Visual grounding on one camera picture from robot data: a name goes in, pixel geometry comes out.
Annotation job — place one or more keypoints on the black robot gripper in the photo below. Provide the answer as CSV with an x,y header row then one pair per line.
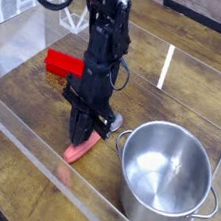
x,y
90,98

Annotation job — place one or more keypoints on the pink handled metal spoon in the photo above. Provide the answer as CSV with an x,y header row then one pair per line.
x,y
73,152

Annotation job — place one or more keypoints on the stainless steel pot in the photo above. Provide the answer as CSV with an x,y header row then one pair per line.
x,y
166,173

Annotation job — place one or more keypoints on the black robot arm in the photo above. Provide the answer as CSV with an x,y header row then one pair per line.
x,y
108,30

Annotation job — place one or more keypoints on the red plastic block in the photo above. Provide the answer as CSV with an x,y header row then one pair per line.
x,y
63,64

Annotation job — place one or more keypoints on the clear acrylic barrier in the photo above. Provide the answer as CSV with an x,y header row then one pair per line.
x,y
172,72

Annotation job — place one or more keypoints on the black strip on wall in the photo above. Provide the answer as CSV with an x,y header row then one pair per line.
x,y
191,14

